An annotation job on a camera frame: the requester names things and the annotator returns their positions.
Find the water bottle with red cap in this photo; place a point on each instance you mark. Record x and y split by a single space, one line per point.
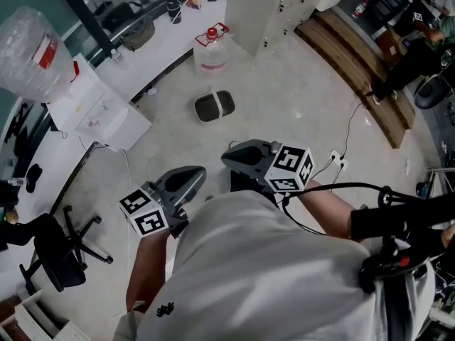
212 53

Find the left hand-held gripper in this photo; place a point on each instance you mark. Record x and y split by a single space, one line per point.
177 187

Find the person's white shirt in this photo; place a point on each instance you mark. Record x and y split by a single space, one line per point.
266 272

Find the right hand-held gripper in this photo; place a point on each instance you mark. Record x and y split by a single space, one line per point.
249 156

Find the white locker cabinet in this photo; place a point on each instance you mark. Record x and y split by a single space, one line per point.
270 9

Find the white water dispenser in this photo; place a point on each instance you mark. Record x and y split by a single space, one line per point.
106 112

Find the black thermos flask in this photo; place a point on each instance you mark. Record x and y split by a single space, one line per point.
174 11

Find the olive green bag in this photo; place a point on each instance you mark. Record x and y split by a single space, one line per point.
138 34

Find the small clear bottle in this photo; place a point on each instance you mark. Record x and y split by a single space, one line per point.
118 57

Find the white long counter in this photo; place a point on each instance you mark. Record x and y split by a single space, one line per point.
160 52

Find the black round stool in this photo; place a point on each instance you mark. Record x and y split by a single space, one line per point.
432 92

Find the person's right forearm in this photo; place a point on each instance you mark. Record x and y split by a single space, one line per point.
327 208

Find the empty clear water jug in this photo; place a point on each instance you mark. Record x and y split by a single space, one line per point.
28 55

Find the person's left forearm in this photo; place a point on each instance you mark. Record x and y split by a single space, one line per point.
149 265

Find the wooden platform step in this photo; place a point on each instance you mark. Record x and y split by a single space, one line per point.
355 69

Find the white power strip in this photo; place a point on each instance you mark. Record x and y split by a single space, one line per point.
338 160

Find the red label bottle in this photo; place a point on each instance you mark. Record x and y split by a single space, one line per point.
359 10

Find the black office chair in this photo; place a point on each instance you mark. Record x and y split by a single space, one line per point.
57 254

